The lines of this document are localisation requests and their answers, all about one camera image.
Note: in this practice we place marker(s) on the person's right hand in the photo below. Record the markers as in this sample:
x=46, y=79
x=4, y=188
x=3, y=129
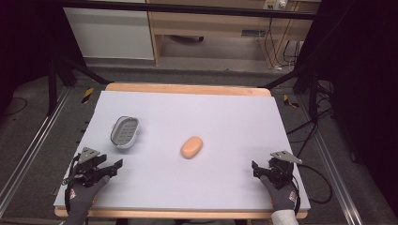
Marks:
x=280, y=195

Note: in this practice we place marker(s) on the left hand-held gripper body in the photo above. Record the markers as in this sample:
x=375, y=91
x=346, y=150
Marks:
x=88, y=168

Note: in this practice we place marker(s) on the wooden table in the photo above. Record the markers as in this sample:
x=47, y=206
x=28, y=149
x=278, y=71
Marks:
x=187, y=89

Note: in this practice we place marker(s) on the person's left hand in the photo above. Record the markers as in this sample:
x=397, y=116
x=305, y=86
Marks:
x=82, y=196

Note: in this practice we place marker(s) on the yellow black striped tape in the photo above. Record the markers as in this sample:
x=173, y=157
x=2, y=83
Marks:
x=289, y=102
x=87, y=95

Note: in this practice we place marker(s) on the black horizontal bar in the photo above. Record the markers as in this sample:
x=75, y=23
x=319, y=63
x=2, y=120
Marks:
x=187, y=8

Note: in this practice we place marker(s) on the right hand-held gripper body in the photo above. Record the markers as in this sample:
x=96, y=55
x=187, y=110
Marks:
x=281, y=168

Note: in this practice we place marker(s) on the white power strip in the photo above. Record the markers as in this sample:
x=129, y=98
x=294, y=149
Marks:
x=274, y=3

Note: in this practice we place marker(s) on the white table mat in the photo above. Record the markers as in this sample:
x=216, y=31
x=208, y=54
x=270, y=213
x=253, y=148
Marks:
x=194, y=125

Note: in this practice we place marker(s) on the grey soap dish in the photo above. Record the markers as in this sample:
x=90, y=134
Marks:
x=125, y=132

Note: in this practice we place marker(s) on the white cabinet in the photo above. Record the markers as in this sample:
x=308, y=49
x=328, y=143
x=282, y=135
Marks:
x=109, y=31

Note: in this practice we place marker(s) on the orange soap bar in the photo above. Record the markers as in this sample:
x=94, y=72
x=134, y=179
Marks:
x=191, y=147

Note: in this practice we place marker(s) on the wooden desk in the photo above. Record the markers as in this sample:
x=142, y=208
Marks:
x=219, y=28

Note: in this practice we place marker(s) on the black metal stand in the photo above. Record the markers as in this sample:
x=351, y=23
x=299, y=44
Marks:
x=59, y=78
x=300, y=81

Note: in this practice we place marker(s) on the metal floor rail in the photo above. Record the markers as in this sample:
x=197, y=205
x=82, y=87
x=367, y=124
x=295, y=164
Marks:
x=31, y=146
x=334, y=168

